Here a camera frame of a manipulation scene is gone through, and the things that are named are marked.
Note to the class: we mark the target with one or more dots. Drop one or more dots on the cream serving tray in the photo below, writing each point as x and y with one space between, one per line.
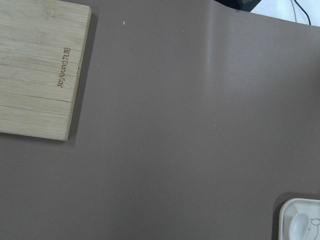
299 219

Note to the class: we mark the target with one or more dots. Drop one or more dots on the black gripper stand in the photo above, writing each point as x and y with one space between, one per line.
243 5

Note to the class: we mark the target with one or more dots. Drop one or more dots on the bamboo cutting board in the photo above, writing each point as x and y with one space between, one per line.
42 46

